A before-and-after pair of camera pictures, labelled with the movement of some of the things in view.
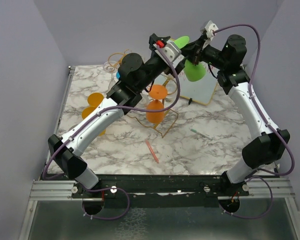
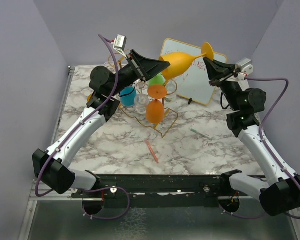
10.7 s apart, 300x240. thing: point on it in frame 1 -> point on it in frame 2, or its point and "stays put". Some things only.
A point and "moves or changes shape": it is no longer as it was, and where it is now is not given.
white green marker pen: x=200 y=133 stays put
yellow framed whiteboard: x=201 y=91 stays put
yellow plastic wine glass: x=93 y=100 moves or changes shape
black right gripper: x=194 y=50 -> x=217 y=70
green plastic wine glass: x=195 y=73 -> x=158 y=79
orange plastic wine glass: x=157 y=92 stays put
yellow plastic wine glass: x=102 y=133 -> x=89 y=97
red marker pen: x=152 y=151 stays put
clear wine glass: x=172 y=91 stays put
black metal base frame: x=163 y=191 stays put
